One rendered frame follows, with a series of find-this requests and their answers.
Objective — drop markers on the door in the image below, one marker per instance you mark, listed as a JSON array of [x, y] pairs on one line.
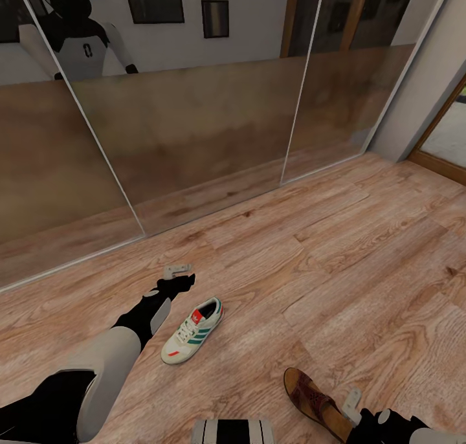
[[442, 147]]

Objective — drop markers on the gym shoe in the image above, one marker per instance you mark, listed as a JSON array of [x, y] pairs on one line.
[[192, 333]]

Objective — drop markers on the sandal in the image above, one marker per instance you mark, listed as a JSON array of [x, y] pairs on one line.
[[309, 399]]

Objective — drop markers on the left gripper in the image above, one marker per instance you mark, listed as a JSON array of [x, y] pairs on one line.
[[179, 284]]

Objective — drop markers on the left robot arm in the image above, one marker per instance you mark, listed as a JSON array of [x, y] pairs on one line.
[[72, 403]]

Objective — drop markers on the robot trunk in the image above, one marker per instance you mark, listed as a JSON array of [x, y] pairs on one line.
[[233, 431]]

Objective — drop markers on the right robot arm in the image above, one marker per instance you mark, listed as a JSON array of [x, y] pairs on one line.
[[387, 427]]

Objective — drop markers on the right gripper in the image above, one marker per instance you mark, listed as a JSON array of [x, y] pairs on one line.
[[359, 435]]

